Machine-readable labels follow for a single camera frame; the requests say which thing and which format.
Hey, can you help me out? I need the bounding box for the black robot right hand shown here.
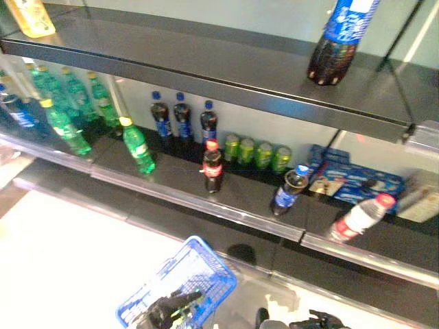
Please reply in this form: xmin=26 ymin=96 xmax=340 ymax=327
xmin=289 ymin=310 xmax=351 ymax=329

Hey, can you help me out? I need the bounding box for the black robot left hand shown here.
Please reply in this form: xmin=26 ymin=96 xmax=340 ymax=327
xmin=137 ymin=289 xmax=203 ymax=329

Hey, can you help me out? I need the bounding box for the blue plastic shopping basket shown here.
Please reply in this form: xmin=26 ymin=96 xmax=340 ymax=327
xmin=115 ymin=235 xmax=238 ymax=329

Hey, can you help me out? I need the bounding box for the clear water bottle red cap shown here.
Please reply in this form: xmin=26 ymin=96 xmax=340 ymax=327
xmin=329 ymin=192 xmax=397 ymax=244

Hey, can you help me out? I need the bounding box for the yellow drink bottle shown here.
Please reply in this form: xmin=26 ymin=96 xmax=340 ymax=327
xmin=5 ymin=0 xmax=56 ymax=38

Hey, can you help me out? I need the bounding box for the black robot right foot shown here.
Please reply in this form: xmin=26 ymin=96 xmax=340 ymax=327
xmin=255 ymin=306 xmax=271 ymax=329

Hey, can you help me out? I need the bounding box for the black shelf board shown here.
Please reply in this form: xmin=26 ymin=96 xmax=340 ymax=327
xmin=13 ymin=157 xmax=439 ymax=329
xmin=0 ymin=0 xmax=439 ymax=145
xmin=0 ymin=112 xmax=439 ymax=291

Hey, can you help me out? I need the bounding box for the ice cream cone box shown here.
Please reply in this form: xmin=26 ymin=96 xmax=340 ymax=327
xmin=308 ymin=178 xmax=344 ymax=197

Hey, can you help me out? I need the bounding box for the large blue cookie box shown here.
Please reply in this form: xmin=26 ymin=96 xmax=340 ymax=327
xmin=322 ymin=160 xmax=405 ymax=215

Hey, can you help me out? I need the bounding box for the red label cola bottle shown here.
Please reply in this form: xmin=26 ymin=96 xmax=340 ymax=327
xmin=201 ymin=138 xmax=224 ymax=195

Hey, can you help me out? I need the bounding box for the beige carton box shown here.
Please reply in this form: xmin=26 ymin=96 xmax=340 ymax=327
xmin=397 ymin=169 xmax=439 ymax=223

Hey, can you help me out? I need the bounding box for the slim blue biscuit box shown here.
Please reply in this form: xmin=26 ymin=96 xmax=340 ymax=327
xmin=307 ymin=143 xmax=327 ymax=179

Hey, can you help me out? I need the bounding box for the green soda bottle yellow cap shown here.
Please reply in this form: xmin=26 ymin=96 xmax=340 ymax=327
xmin=39 ymin=98 xmax=93 ymax=157
xmin=25 ymin=63 xmax=47 ymax=100
xmin=60 ymin=67 xmax=94 ymax=121
xmin=118 ymin=116 xmax=157 ymax=175
xmin=37 ymin=65 xmax=69 ymax=110
xmin=86 ymin=71 xmax=121 ymax=130

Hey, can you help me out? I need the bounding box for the small blue cookie box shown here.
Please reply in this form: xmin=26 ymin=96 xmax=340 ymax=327
xmin=322 ymin=147 xmax=351 ymax=165

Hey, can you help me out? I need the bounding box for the large blue label cola bottle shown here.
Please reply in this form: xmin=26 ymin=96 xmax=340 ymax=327
xmin=307 ymin=0 xmax=381 ymax=86

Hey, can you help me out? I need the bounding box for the black shelf upright post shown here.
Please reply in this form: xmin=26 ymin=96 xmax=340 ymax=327
xmin=375 ymin=0 xmax=428 ymax=127

